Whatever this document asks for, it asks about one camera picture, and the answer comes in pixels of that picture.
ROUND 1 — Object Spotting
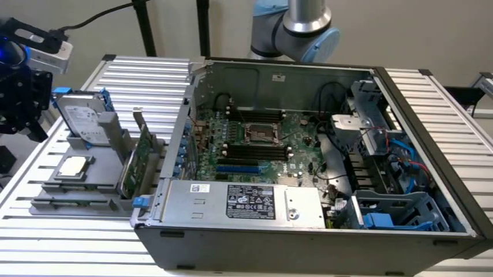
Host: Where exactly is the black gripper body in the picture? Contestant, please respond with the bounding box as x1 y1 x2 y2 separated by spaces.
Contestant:
0 65 54 125

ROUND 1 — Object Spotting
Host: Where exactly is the long black expansion slot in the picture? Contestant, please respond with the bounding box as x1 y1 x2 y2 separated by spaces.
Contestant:
217 158 260 167

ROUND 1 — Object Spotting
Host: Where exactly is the blue expansion slot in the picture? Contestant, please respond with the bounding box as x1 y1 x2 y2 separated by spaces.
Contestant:
216 164 260 175

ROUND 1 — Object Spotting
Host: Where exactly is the black RAM slot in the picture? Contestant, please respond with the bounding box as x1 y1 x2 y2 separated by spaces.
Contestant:
222 145 292 152
228 107 285 112
221 149 292 156
228 110 285 115
222 142 292 148
228 113 285 119
221 153 292 160

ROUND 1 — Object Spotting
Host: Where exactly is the small black box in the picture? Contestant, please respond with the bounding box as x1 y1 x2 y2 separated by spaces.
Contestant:
0 145 18 174

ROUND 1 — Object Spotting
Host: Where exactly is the hard disk with blue carrier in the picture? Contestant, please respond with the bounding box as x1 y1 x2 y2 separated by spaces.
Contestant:
53 87 114 145

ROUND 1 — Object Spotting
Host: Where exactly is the silver CPU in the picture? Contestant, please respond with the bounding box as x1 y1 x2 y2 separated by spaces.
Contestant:
55 155 97 177

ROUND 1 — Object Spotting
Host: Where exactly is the grey parts rack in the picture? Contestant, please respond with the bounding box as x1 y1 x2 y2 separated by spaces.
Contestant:
30 111 168 216

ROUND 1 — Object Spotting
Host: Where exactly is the green graphics card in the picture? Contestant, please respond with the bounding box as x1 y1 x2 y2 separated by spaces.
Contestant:
118 106 156 200

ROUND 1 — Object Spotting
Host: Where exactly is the black stand pole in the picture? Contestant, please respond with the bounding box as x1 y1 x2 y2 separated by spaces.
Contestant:
196 0 213 57
133 0 158 57

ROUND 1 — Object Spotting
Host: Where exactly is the silver power supply unit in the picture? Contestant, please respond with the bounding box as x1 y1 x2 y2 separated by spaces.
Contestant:
160 179 329 230

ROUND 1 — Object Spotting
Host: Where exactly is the CPU socket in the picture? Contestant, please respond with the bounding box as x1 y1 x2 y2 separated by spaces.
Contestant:
240 122 281 145

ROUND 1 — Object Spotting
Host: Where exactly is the green motherboard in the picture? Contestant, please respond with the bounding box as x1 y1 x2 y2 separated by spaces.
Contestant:
188 107 337 186

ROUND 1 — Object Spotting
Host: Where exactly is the black open PC case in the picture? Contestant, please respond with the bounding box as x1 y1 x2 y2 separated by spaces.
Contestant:
130 56 493 269

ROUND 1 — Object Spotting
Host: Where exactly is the grey metal disk bay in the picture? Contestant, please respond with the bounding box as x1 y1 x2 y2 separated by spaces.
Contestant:
331 80 407 157

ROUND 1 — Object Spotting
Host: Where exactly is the blue plastic disk bay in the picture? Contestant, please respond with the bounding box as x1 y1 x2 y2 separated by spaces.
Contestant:
345 189 452 232

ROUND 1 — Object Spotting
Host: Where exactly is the black flat box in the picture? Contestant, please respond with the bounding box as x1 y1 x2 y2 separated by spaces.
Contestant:
443 85 486 106

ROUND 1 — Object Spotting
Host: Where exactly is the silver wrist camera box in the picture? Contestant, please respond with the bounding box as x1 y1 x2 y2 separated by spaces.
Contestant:
0 17 75 75

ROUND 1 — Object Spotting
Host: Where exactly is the black camera cable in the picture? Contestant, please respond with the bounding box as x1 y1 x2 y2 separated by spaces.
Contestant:
49 0 137 38

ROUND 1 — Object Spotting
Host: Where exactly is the short black looped wire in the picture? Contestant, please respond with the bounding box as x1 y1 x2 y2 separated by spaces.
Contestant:
214 93 233 111

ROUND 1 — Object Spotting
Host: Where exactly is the long black looped wire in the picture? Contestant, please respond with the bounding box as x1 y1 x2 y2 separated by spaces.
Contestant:
319 81 349 117

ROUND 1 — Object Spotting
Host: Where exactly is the blue wire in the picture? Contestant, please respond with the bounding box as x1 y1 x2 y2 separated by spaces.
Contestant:
388 137 434 199

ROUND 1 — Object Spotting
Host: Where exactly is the red wire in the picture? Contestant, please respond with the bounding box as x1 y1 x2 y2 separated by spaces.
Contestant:
407 160 438 186

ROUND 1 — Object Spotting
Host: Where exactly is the silver aluminium frame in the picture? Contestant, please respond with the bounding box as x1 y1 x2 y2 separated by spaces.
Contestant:
467 71 493 118

